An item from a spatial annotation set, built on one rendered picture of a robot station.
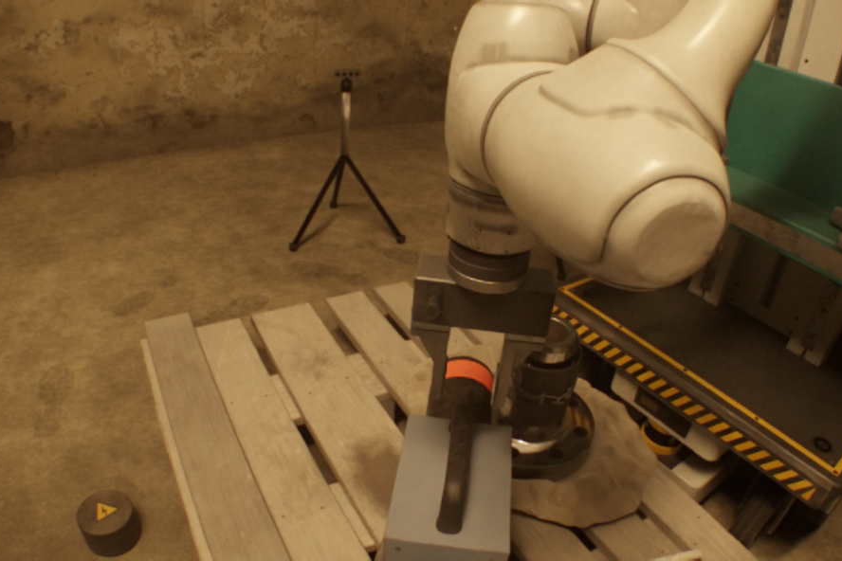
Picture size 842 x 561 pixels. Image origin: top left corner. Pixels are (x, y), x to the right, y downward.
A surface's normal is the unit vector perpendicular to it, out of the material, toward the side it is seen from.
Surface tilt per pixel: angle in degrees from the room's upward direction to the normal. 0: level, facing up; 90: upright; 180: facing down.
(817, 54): 90
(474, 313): 90
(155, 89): 90
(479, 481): 0
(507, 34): 65
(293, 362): 0
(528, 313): 90
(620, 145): 44
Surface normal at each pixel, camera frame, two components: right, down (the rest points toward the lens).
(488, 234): -0.12, 0.50
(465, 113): -0.94, 0.07
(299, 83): 0.48, 0.48
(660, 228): 0.15, 0.62
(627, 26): -0.59, 0.32
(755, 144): -0.81, 0.25
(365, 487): 0.07, -0.86
